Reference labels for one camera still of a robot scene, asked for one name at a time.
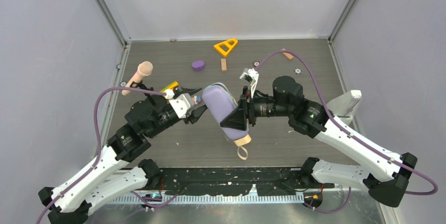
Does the beige folding umbrella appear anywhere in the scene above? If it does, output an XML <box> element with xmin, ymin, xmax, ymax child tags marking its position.
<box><xmin>233</xmin><ymin>134</ymin><xmax>252</xmax><ymax>160</ymax></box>

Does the white glasses case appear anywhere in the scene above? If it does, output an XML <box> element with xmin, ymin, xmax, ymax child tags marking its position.
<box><xmin>201</xmin><ymin>83</ymin><xmax>251</xmax><ymax>146</ymax></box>

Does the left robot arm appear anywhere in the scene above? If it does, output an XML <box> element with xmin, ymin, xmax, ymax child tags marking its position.
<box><xmin>38</xmin><ymin>82</ymin><xmax>206</xmax><ymax>223</ymax></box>

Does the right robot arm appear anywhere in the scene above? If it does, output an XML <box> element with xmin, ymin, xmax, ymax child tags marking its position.
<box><xmin>220</xmin><ymin>76</ymin><xmax>418</xmax><ymax>208</ymax></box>

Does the orange green triangle block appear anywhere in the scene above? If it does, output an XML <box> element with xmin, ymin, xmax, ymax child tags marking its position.
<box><xmin>161</xmin><ymin>81</ymin><xmax>179</xmax><ymax>93</ymax></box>

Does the small ice cream toy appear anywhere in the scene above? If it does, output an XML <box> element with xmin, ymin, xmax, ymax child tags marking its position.
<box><xmin>193</xmin><ymin>95</ymin><xmax>201</xmax><ymax>105</ymax></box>

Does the purple heart-shaped box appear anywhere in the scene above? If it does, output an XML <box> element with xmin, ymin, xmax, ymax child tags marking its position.
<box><xmin>191</xmin><ymin>60</ymin><xmax>205</xmax><ymax>72</ymax></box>

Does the pink toy microphone on stand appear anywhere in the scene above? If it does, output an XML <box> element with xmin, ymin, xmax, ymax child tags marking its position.
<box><xmin>124</xmin><ymin>61</ymin><xmax>153</xmax><ymax>89</ymax></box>

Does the small wooden block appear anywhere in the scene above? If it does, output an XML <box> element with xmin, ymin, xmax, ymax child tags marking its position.
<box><xmin>281</xmin><ymin>48</ymin><xmax>294</xmax><ymax>60</ymax></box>
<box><xmin>220</xmin><ymin>58</ymin><xmax>227</xmax><ymax>72</ymax></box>

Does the white stand holder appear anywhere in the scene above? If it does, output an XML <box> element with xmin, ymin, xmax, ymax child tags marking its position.
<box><xmin>327</xmin><ymin>90</ymin><xmax>362</xmax><ymax>125</ymax></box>

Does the yellow triangle frame block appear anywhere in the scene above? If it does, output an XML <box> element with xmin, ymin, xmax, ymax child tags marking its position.
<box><xmin>213</xmin><ymin>38</ymin><xmax>238</xmax><ymax>58</ymax></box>

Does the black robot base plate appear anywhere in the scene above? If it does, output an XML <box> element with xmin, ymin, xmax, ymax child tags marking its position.
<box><xmin>144</xmin><ymin>167</ymin><xmax>334</xmax><ymax>196</ymax></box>

